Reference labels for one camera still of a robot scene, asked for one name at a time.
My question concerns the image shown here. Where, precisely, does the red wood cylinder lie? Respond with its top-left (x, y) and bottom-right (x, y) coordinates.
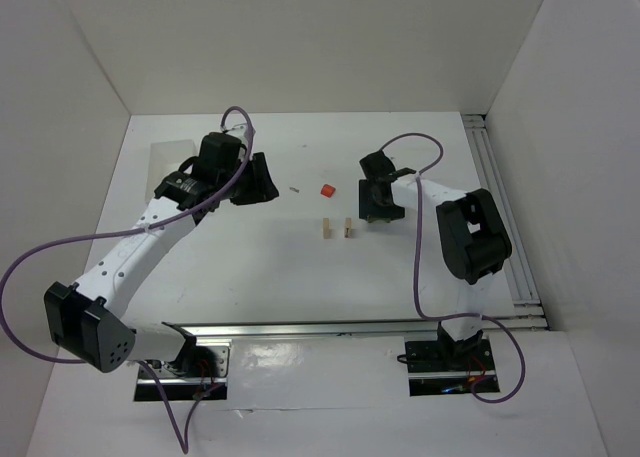
top-left (321, 184), bottom-right (336, 198)

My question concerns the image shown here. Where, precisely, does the white perforated box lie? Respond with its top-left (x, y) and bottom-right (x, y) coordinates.
top-left (145, 140), bottom-right (197, 203)

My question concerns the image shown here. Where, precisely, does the green wood block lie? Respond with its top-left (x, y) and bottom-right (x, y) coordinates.
top-left (366, 216), bottom-right (391, 223)

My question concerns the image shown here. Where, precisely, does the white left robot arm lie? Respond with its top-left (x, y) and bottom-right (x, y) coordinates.
top-left (44, 125), bottom-right (279, 375)

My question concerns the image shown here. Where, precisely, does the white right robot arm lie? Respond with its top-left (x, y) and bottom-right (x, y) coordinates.
top-left (358, 150), bottom-right (512, 363)

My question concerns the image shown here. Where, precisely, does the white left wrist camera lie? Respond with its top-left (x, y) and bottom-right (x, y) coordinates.
top-left (220, 123), bottom-right (255, 141)

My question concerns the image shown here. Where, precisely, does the aluminium rail front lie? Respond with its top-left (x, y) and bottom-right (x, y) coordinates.
top-left (177, 319), bottom-right (438, 339)

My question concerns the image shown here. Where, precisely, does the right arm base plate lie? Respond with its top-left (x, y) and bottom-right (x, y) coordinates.
top-left (397, 339), bottom-right (500, 397)

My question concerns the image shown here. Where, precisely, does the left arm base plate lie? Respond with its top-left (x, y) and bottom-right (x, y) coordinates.
top-left (147, 339), bottom-right (231, 402)

